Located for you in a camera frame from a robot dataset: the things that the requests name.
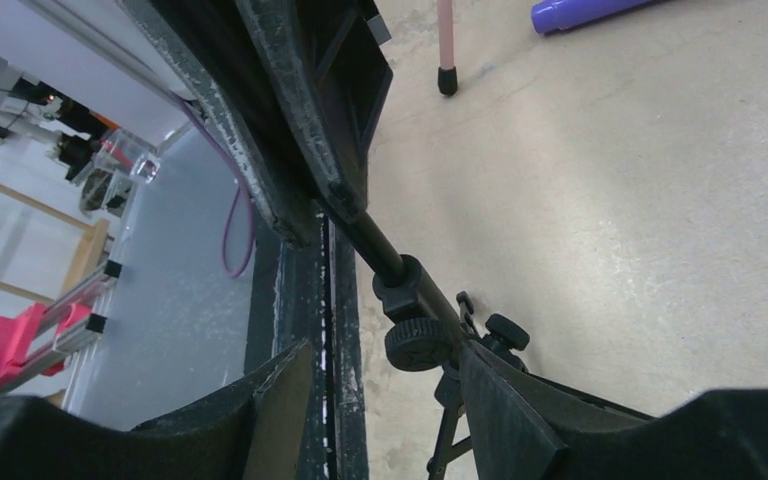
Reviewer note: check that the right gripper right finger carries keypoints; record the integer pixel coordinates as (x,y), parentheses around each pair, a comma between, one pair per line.
(622,437)

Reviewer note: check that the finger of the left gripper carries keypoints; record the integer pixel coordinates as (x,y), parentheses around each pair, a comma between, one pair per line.
(331,81)
(206,44)

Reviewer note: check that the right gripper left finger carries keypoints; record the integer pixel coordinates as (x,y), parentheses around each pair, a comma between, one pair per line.
(250,429)

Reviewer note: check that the black tripod mic stand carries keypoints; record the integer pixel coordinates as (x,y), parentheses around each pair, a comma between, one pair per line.
(428,332)

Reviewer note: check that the purple toy microphone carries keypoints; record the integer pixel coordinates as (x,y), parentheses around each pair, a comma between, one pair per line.
(557,15)

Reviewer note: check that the pink music stand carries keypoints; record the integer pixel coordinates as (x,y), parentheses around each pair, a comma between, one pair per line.
(447,79)

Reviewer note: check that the aluminium frame rail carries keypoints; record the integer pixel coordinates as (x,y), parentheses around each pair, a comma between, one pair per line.
(61,329)

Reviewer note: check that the wooden frame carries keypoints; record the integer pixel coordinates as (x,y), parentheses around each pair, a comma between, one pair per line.
(43,250)

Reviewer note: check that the red plastic bracket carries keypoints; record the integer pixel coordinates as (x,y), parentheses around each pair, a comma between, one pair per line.
(6,344)

